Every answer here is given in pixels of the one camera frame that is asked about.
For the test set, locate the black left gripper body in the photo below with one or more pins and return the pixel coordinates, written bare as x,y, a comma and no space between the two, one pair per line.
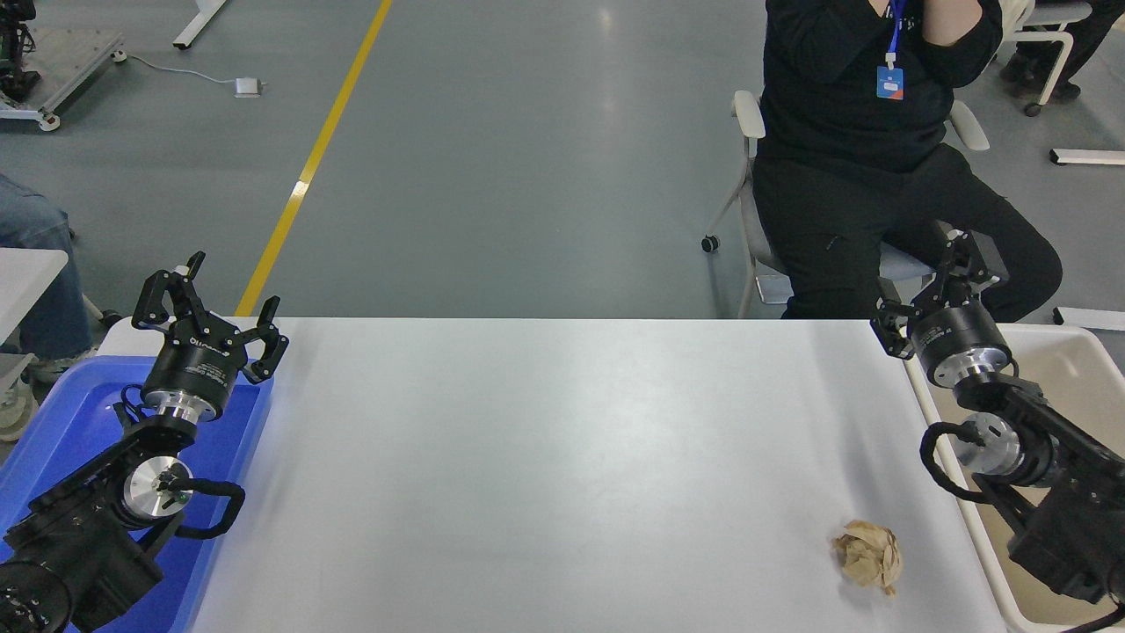
189,365

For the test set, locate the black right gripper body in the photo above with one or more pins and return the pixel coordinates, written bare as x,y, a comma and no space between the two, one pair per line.
958,334

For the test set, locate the tan paper ball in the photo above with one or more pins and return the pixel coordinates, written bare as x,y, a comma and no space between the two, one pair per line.
868,556

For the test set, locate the person's forearm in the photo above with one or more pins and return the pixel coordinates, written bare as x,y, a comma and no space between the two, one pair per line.
947,22

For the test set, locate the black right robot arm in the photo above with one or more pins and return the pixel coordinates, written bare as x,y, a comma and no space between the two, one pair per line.
1055,519

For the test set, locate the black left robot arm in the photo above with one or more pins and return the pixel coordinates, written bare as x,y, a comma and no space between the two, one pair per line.
88,545

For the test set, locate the person beside small table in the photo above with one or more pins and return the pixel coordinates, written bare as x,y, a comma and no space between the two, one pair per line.
44,264

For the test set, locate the large pale plastic bin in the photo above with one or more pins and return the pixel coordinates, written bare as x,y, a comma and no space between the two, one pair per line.
1072,369

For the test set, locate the blue plastic tray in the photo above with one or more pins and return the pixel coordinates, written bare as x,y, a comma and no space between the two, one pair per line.
70,413

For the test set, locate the small white side table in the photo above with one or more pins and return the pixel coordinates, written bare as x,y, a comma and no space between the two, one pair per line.
26,272

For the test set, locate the white desk foot bar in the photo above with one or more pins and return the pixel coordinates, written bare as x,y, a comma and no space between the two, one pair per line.
1090,156
1094,318
199,25

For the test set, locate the white table leg base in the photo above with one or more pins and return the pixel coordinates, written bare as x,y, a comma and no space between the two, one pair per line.
13,404

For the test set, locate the white power adapter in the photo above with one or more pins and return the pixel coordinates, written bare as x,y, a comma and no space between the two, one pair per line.
247,87

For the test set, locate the seated person with badge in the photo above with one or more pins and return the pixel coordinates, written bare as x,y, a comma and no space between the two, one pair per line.
826,105

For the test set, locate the grey wheeled platform cart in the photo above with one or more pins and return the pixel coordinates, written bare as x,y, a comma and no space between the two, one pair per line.
61,61

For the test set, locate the white wheeled office chair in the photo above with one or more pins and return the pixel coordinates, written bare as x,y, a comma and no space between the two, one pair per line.
749,114

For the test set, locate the white chair with caster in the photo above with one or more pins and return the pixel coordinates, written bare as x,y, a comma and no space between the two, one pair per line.
1050,13

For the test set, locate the black machine on cart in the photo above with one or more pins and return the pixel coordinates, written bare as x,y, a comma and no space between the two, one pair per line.
13,35

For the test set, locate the person behind white chair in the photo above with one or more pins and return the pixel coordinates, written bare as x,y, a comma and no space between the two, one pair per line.
1099,26

